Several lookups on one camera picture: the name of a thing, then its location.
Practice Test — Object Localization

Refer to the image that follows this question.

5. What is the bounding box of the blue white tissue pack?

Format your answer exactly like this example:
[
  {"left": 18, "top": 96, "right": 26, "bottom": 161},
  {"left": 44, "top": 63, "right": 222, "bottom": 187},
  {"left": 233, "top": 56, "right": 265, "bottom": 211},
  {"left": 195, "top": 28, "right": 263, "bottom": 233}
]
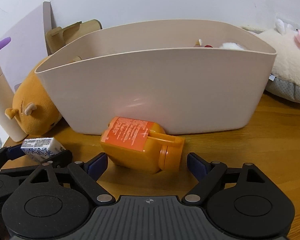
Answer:
[{"left": 20, "top": 138, "right": 65, "bottom": 162}]

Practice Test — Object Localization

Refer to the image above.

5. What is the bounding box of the orange plastic bottle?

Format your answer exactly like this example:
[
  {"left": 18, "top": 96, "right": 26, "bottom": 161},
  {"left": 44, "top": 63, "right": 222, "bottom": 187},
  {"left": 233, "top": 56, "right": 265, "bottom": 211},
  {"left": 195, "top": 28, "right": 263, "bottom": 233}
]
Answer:
[{"left": 100, "top": 116, "right": 185, "bottom": 173}]

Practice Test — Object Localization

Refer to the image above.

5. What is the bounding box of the white red plush toy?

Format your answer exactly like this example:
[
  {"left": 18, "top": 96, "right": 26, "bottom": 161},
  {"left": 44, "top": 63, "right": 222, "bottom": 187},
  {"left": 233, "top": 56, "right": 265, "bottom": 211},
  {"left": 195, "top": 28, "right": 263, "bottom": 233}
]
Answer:
[{"left": 219, "top": 42, "right": 245, "bottom": 50}]

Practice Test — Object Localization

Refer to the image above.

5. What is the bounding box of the brown squirrel plush toy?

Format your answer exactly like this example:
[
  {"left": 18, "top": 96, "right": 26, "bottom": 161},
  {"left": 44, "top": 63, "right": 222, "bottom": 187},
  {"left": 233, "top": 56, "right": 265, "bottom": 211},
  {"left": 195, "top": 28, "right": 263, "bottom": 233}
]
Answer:
[{"left": 194, "top": 39, "right": 203, "bottom": 47}]

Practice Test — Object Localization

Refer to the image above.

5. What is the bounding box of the orange bear plush toy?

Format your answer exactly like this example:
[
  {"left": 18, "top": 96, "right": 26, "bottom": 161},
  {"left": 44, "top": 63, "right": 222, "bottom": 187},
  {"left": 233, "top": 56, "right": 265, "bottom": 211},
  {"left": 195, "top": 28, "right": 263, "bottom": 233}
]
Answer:
[{"left": 5, "top": 68, "right": 62, "bottom": 135}]

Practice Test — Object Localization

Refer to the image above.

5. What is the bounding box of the cream tumbler bottle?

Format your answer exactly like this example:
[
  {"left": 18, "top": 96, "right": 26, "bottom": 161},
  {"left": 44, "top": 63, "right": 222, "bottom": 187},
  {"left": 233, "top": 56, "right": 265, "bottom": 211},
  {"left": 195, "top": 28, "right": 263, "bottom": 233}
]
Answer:
[{"left": 0, "top": 66, "right": 27, "bottom": 142}]

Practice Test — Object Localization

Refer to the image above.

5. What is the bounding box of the lavender board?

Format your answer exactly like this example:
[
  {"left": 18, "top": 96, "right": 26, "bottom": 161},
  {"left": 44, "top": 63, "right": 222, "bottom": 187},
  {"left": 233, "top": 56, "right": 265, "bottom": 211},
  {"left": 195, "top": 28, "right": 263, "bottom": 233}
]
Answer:
[{"left": 0, "top": 1, "right": 52, "bottom": 92}]

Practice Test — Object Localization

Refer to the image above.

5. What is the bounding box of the beige plastic storage bin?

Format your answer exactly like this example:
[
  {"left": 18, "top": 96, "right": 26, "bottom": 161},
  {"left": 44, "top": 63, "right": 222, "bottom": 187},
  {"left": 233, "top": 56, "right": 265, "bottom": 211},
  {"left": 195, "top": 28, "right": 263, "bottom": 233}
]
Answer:
[{"left": 35, "top": 20, "right": 276, "bottom": 134}]

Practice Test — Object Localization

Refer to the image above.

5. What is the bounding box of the cream round plush pillow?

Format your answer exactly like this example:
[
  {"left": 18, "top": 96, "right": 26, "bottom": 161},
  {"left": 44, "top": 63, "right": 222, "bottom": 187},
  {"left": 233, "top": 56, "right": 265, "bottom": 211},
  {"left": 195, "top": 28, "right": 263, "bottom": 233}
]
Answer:
[{"left": 243, "top": 18, "right": 300, "bottom": 103}]

